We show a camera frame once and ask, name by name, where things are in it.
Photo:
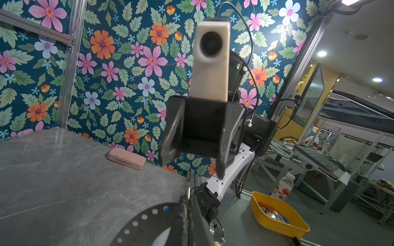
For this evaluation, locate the large grey perforated keyring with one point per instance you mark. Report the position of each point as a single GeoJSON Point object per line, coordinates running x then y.
{"type": "Point", "coordinates": [148, 225]}

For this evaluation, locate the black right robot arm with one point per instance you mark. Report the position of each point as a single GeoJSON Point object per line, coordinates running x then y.
{"type": "Point", "coordinates": [256, 139]}

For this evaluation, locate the plastic water bottle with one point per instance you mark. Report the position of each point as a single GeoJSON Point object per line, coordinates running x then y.
{"type": "Point", "coordinates": [284, 187]}

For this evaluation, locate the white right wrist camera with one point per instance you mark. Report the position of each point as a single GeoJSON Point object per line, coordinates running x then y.
{"type": "Point", "coordinates": [210, 70]}

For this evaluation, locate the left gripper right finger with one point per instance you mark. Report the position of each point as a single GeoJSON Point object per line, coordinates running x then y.
{"type": "Point", "coordinates": [199, 233]}

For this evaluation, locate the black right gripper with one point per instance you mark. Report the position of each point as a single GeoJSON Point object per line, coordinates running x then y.
{"type": "Point", "coordinates": [203, 127]}

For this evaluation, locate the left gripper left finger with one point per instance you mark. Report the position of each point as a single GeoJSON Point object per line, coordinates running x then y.
{"type": "Point", "coordinates": [179, 232]}

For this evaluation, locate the pink rectangular case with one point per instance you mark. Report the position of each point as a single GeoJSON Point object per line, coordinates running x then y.
{"type": "Point", "coordinates": [126, 158]}

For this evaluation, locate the yellow plastic tray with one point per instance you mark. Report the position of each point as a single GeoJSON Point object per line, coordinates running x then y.
{"type": "Point", "coordinates": [277, 216]}

